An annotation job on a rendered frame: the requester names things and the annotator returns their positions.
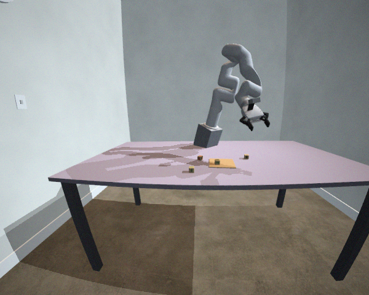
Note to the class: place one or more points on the tan flat mat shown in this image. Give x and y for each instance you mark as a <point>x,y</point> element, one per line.
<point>224,163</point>

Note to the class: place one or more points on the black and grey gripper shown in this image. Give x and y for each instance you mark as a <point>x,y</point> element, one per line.
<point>253,116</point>

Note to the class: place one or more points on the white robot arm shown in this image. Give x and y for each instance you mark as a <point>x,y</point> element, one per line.
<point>237,54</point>

